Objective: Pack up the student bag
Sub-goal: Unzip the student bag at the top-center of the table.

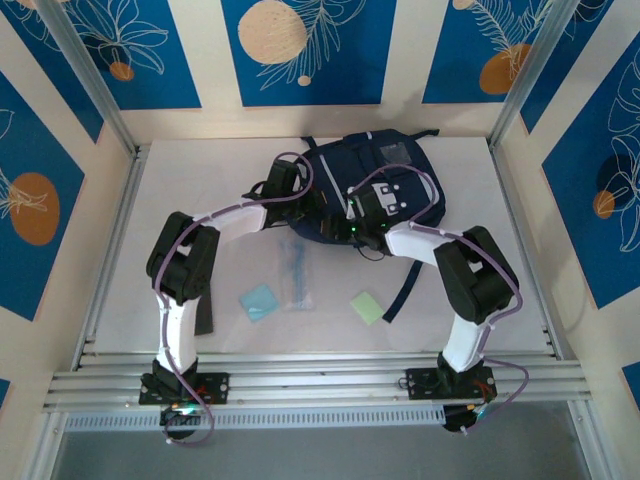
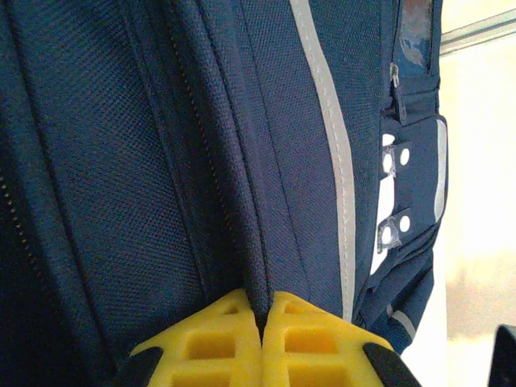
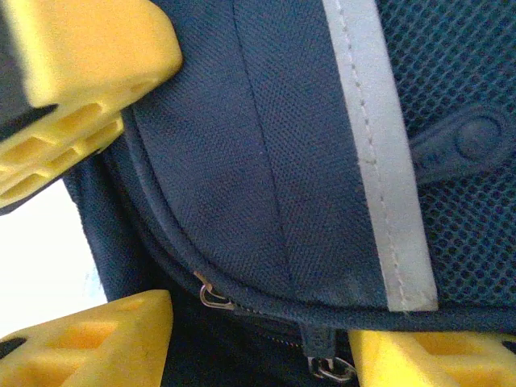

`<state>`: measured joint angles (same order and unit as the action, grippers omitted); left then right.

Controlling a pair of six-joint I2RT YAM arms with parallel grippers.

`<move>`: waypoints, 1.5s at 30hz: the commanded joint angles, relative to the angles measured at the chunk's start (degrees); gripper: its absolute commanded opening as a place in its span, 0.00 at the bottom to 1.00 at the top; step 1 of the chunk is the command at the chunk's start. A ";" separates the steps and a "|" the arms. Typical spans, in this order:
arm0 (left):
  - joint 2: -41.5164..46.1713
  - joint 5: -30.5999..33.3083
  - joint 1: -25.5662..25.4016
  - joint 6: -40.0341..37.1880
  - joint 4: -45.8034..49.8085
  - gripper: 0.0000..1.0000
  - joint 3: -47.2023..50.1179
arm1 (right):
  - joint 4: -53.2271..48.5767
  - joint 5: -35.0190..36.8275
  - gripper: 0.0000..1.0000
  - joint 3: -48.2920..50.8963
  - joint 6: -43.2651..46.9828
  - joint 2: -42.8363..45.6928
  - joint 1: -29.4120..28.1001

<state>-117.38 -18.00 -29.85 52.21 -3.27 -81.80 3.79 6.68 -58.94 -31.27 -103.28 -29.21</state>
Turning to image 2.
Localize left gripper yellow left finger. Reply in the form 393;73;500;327
112;288;264;387

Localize aluminium frame rail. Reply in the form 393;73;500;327
439;7;516;57

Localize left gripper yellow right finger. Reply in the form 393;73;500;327
261;292;422;387

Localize navy blue student backpack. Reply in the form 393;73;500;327
0;0;449;387

